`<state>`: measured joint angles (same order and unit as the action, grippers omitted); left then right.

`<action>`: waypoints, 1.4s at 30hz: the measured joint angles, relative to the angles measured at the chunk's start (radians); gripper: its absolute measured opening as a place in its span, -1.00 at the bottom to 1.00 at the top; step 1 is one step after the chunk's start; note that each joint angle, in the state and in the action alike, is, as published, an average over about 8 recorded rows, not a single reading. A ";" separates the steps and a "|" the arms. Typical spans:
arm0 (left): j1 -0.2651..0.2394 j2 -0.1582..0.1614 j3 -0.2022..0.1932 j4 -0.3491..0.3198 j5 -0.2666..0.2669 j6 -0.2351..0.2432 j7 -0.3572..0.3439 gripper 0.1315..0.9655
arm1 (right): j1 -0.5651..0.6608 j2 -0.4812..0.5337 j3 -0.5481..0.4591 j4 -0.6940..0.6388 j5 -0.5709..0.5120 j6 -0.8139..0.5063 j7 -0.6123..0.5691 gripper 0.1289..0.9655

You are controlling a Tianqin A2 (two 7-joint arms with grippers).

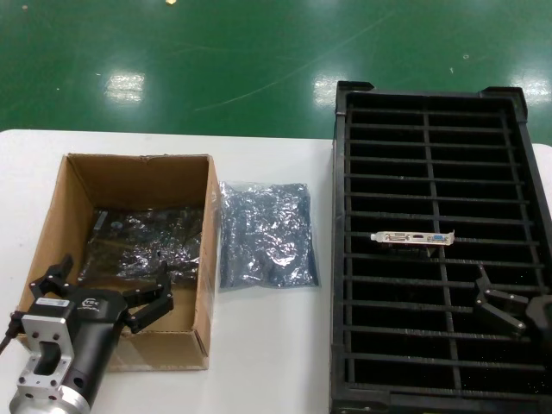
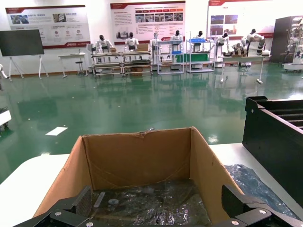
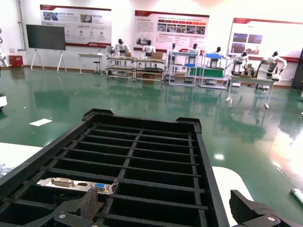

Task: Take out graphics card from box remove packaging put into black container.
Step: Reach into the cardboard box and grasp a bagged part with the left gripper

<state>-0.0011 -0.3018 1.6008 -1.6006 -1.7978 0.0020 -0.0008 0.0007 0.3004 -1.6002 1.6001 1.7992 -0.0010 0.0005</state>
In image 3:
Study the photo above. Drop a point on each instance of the graphics card silver bracket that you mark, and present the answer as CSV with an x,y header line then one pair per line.
x,y
71,183

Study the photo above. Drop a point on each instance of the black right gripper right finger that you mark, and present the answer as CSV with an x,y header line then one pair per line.
x,y
246,212

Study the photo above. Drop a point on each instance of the white shelf frame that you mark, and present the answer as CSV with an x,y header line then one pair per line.
x,y
183,54

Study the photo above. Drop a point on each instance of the white wall poster red trim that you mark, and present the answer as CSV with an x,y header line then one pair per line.
x,y
265,37
75,26
170,30

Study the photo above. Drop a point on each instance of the black panel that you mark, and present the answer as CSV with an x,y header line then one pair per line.
x,y
298,71

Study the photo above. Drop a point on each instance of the white machine cabinet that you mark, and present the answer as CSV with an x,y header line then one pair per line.
x,y
2,101

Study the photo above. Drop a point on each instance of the grey wall pipe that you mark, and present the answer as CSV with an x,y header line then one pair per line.
x,y
21,28

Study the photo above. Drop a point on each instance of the white humanoid robot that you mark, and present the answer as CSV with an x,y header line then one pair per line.
x,y
240,61
194,49
217,50
174,47
272,62
148,49
122,47

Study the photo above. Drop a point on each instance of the shelf frame with blue tray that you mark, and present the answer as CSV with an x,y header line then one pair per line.
x,y
213,56

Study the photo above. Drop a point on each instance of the long white table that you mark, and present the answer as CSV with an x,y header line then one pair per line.
x,y
251,80

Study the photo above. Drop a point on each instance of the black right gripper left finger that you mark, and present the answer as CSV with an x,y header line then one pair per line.
x,y
82,208

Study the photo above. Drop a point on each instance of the white robot with arm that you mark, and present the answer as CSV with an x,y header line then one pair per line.
x,y
2,58

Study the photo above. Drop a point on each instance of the white paper sheet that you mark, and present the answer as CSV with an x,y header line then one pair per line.
x,y
40,122

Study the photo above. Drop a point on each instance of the small white desk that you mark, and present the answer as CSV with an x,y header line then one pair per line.
x,y
91,55

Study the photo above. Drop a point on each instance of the black stool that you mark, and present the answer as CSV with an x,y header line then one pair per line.
x,y
96,62

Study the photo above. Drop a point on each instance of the white cylinder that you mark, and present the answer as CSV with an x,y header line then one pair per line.
x,y
297,192

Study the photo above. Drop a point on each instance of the red wall cabinet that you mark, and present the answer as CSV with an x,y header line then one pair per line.
x,y
16,61

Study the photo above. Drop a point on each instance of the black slotted container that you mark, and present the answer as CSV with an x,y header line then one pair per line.
x,y
154,153

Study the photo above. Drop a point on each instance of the metal frame workbench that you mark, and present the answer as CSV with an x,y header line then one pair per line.
x,y
150,69
120,68

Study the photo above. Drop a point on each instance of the black display on white stand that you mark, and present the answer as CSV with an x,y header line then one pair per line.
x,y
45,36

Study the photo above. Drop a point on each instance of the small brown carton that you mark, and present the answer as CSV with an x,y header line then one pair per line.
x,y
156,55

